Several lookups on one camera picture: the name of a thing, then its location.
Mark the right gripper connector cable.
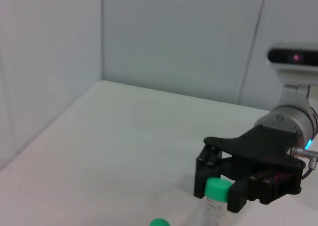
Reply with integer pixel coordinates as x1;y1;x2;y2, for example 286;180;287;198
290;146;318;180

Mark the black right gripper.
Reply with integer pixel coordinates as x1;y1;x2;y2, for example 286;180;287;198
194;126;306;213

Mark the clear test tube green cap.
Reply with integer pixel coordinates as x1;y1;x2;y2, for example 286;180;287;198
149;218;171;226
203;178;232;226

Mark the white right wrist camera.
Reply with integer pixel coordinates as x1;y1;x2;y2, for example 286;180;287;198
267;41;318;86

